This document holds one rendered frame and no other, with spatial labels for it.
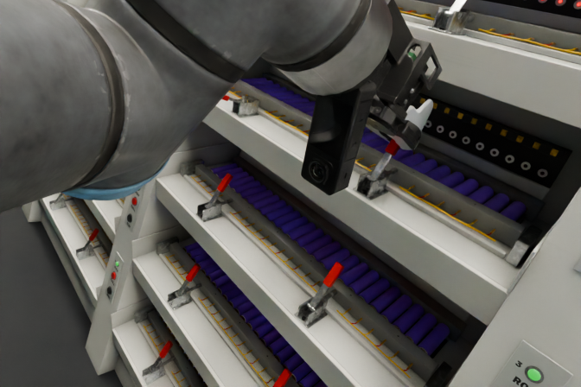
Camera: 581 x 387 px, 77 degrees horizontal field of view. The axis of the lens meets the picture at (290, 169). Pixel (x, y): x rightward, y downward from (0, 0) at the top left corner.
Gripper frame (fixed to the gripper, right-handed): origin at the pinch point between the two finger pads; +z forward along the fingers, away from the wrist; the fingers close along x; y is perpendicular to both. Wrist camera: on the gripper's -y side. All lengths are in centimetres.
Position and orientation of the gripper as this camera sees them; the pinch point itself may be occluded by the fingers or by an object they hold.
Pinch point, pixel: (400, 144)
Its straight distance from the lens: 47.9
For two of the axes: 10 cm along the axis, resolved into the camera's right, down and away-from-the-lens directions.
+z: 5.4, 2.5, 8.0
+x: -6.7, -4.5, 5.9
